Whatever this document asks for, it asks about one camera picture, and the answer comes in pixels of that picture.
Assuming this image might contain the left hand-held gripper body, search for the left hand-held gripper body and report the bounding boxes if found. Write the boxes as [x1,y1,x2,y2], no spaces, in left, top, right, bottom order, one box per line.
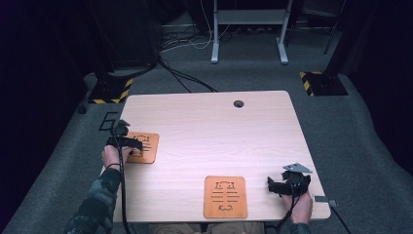
[106,119,131,149]

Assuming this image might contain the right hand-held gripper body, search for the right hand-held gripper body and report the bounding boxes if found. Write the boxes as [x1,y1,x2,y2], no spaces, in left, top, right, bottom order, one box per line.
[282,162,313,197]

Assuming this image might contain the orange wooden cutout coaster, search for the orange wooden cutout coaster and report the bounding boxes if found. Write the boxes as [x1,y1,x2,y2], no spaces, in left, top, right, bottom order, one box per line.
[203,175,248,219]
[125,131,161,165]

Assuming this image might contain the person's left hand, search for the person's left hand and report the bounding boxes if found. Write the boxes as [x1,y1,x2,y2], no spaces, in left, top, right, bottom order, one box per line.
[100,144,134,169]

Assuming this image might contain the person's right hand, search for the person's right hand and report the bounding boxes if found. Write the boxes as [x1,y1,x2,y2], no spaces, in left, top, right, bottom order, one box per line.
[281,193,314,224]

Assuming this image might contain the grey plug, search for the grey plug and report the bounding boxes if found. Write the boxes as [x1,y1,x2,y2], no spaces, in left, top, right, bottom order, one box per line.
[314,195,338,209]

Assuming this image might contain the person's left leg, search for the person's left leg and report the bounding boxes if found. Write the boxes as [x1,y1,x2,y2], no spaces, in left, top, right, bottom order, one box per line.
[149,222,203,234]

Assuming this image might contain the black equipment cabinet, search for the black equipment cabinet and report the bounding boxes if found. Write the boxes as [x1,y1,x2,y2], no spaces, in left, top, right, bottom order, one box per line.
[87,0,161,71]

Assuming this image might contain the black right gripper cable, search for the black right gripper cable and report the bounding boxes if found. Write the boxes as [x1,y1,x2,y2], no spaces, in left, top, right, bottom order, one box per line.
[265,181,301,234]

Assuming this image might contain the black base plate hazard tape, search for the black base plate hazard tape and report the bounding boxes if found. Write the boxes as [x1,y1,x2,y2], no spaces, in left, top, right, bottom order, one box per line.
[88,72,134,105]
[298,70,349,98]

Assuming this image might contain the thin black cable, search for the thin black cable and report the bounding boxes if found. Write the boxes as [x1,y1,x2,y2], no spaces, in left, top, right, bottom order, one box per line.
[333,205,353,234]

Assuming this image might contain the black floor cable bundle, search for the black floor cable bundle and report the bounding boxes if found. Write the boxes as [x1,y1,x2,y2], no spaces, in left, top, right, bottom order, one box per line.
[157,56,218,94]

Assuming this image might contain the white floor cables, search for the white floor cables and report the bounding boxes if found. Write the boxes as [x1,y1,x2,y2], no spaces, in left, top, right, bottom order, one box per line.
[160,0,232,54]

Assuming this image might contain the black stand post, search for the black stand post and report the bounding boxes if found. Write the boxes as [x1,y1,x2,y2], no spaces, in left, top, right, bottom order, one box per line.
[324,0,361,76]

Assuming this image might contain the white metal desk frame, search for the white metal desk frame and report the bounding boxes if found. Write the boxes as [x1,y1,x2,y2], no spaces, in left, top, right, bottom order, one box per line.
[210,0,294,65]

